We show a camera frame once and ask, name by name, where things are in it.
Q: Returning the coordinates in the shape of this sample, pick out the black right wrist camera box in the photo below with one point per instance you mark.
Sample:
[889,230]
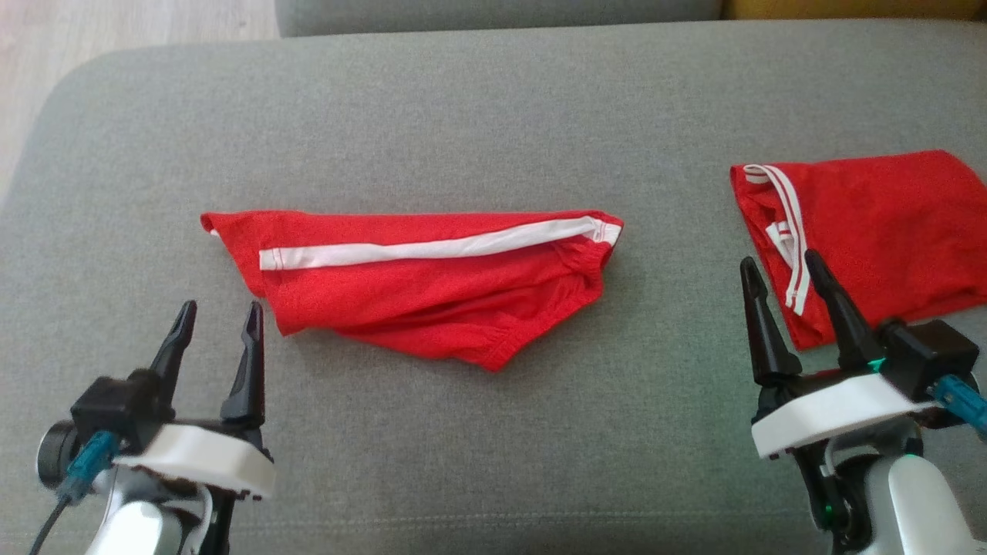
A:
[929,354]

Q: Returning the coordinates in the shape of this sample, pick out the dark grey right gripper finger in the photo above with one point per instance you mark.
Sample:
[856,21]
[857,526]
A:
[771,339]
[848,331]

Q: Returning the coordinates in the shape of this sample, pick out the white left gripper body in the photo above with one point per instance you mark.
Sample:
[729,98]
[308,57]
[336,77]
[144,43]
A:
[208,459]

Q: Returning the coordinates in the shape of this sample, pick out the large grey sofa chaise seat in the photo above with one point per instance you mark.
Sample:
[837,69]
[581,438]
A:
[493,123]

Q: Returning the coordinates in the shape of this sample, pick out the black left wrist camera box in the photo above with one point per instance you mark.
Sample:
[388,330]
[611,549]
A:
[112,405]

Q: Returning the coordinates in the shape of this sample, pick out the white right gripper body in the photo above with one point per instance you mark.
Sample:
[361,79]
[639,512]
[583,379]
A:
[840,412]

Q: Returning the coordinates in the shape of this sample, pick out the red shorts with white stripe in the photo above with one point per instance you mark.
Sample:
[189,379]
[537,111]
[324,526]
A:
[401,301]

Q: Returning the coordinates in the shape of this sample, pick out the red shirt with striped trim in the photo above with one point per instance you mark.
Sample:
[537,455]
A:
[887,231]

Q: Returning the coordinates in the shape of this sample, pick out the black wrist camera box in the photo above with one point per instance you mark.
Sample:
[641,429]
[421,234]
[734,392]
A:
[929,354]
[112,405]

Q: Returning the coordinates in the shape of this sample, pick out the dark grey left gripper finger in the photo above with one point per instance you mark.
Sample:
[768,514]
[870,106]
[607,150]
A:
[173,354]
[250,378]

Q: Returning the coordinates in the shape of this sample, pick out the yellow sofa back cushion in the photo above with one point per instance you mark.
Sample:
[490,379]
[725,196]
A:
[848,8]

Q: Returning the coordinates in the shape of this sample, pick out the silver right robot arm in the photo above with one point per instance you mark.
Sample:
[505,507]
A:
[910,509]

